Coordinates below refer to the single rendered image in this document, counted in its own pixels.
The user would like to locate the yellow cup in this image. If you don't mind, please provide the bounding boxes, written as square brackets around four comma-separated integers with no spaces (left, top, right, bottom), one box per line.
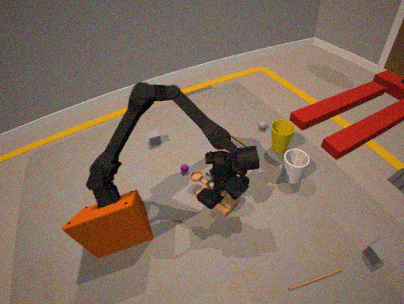
[271,120,295,153]

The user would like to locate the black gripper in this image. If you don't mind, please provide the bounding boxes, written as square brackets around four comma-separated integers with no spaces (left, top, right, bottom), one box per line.
[197,161,248,209]

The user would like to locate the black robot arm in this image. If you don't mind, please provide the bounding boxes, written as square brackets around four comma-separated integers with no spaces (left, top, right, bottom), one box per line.
[86,82,259,209]

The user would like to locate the white paper cup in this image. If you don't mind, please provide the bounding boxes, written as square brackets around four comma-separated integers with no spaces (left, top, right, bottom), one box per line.
[282,149,309,184]

